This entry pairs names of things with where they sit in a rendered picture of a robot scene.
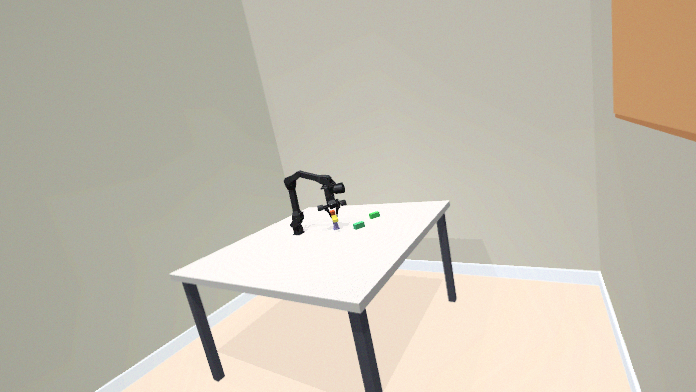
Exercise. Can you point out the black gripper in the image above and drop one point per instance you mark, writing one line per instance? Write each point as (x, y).
(326, 208)

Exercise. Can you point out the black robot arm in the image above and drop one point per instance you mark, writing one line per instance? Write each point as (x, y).
(331, 188)

